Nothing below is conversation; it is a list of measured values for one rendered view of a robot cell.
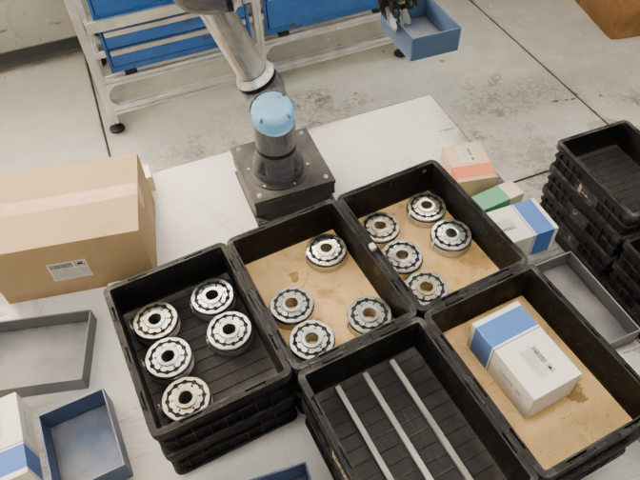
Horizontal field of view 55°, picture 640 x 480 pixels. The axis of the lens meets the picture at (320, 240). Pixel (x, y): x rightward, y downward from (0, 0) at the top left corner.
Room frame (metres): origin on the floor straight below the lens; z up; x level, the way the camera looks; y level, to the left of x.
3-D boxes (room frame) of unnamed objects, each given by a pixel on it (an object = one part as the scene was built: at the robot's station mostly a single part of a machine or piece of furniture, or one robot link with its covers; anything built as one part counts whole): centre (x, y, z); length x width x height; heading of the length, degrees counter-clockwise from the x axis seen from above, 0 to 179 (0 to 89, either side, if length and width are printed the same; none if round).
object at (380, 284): (0.84, 0.01, 0.87); 0.40 x 0.30 x 0.11; 24
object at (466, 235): (0.99, -0.33, 0.86); 0.10 x 0.10 x 0.01
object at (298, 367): (0.84, 0.01, 0.92); 0.40 x 0.30 x 0.02; 24
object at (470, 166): (1.34, -0.46, 0.74); 0.16 x 0.12 x 0.07; 7
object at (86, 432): (0.55, 0.55, 0.74); 0.20 x 0.15 x 0.07; 23
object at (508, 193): (1.19, -0.48, 0.73); 0.24 x 0.06 x 0.06; 114
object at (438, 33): (1.56, -0.32, 1.10); 0.20 x 0.15 x 0.07; 19
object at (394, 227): (1.03, -0.16, 0.86); 0.10 x 0.10 x 0.01
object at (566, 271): (0.84, -0.62, 0.73); 0.27 x 0.20 x 0.05; 20
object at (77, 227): (1.15, 0.68, 0.80); 0.40 x 0.30 x 0.20; 99
